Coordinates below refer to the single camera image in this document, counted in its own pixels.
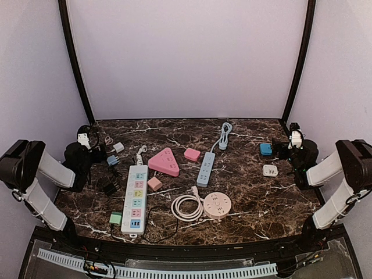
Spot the light blue power cord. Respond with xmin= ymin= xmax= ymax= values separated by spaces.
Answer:
xmin=209 ymin=121 xmax=234 ymax=154

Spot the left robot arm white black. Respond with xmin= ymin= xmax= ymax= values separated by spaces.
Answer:
xmin=1 ymin=139 xmax=107 ymax=253

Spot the peach plug adapter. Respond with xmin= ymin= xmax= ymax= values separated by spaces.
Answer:
xmin=147 ymin=177 xmax=163 ymax=191

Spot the left black frame post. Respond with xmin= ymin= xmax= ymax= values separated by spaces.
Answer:
xmin=58 ymin=0 xmax=95 ymax=125

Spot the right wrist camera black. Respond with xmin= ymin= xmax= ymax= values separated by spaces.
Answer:
xmin=288 ymin=122 xmax=304 ymax=149

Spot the white plug adapter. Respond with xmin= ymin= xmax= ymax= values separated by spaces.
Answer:
xmin=262 ymin=164 xmax=278 ymax=177

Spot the pink triangular power strip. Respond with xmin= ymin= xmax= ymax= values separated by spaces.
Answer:
xmin=148 ymin=148 xmax=180 ymax=177

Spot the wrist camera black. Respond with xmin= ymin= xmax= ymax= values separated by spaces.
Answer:
xmin=288 ymin=122 xmax=304 ymax=149
xmin=77 ymin=125 xmax=99 ymax=150

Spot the blue plug adapter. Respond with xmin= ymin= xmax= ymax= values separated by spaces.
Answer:
xmin=260 ymin=143 xmax=273 ymax=156

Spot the pink plug adapter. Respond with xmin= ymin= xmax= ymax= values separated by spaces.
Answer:
xmin=184 ymin=148 xmax=201 ymax=162

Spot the green usb charger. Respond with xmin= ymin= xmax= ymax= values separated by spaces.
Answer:
xmin=109 ymin=212 xmax=122 ymax=226

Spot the right black frame post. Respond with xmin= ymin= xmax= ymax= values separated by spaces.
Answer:
xmin=281 ymin=0 xmax=316 ymax=124

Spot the black frame post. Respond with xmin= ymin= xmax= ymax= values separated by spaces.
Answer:
xmin=281 ymin=0 xmax=316 ymax=124
xmin=58 ymin=0 xmax=95 ymax=125

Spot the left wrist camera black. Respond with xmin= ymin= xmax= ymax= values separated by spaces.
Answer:
xmin=77 ymin=125 xmax=99 ymax=150

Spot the white slotted cable duct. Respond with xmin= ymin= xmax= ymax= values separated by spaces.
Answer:
xmin=37 ymin=248 xmax=278 ymax=278

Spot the white long power strip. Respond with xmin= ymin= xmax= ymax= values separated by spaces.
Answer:
xmin=121 ymin=165 xmax=148 ymax=238

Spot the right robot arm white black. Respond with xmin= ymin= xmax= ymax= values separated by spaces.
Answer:
xmin=271 ymin=139 xmax=371 ymax=252

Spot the light blue power strip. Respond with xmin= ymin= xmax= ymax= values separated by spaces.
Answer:
xmin=196 ymin=152 xmax=215 ymax=187

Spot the white usb charger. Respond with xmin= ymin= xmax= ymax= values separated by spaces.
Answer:
xmin=113 ymin=142 xmax=124 ymax=153

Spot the pink coiled power cord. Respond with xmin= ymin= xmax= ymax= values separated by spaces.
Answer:
xmin=170 ymin=185 xmax=206 ymax=221

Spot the black plug adapter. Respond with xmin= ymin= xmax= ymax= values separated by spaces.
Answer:
xmin=102 ymin=179 xmax=119 ymax=196

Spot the round pink power socket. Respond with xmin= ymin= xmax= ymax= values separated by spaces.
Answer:
xmin=203 ymin=192 xmax=232 ymax=220

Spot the light blue plug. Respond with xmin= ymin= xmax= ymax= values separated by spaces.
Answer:
xmin=106 ymin=155 xmax=120 ymax=167

